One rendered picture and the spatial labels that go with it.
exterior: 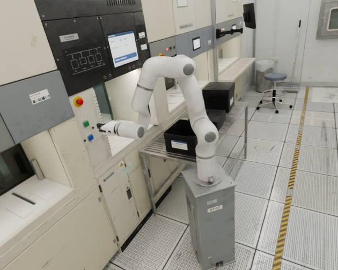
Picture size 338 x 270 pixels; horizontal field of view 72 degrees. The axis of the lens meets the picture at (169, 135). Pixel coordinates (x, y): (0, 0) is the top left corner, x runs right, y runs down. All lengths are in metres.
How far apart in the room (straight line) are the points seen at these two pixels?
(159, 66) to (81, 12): 0.64
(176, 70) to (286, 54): 4.76
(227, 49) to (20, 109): 4.01
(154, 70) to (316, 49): 4.82
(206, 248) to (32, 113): 1.40
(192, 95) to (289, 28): 4.61
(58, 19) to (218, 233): 1.64
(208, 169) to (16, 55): 1.18
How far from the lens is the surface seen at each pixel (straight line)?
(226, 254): 1.99
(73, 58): 1.52
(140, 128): 1.26
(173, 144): 1.82
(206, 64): 3.33
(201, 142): 1.30
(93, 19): 1.66
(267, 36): 5.78
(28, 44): 1.39
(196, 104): 1.26
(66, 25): 1.53
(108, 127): 1.37
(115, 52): 1.76
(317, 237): 2.38
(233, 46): 4.75
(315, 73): 5.85
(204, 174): 1.50
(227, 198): 1.58
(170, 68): 1.16
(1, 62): 1.32
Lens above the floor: 1.74
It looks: 27 degrees down
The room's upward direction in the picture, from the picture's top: 8 degrees counter-clockwise
